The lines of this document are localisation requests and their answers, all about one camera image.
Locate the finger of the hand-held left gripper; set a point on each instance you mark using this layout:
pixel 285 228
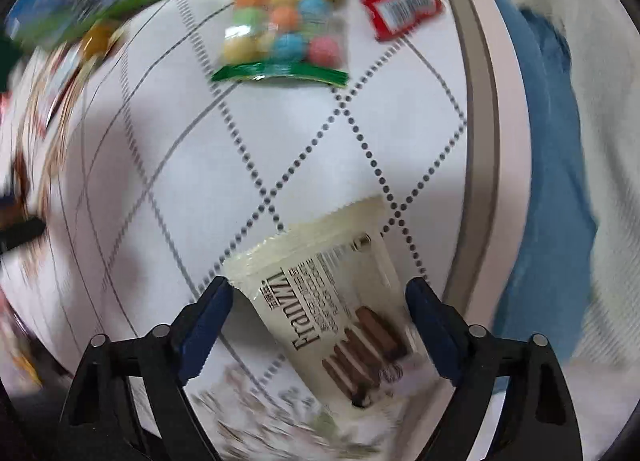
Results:
pixel 20 235

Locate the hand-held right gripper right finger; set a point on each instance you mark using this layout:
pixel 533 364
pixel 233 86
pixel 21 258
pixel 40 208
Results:
pixel 435 326

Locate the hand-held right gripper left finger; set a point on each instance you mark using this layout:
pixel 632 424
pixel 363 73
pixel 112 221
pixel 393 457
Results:
pixel 207 326

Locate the white chocolate biscuit packet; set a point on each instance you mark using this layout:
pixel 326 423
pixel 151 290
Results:
pixel 310 291

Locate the printed white blanket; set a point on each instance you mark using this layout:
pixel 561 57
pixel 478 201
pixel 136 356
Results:
pixel 200 166

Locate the blue bed sheet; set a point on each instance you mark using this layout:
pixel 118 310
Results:
pixel 540 191

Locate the white waffle blanket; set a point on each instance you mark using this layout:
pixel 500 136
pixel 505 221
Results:
pixel 612 181

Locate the colourful candy ball bag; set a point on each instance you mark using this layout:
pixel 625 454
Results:
pixel 280 26

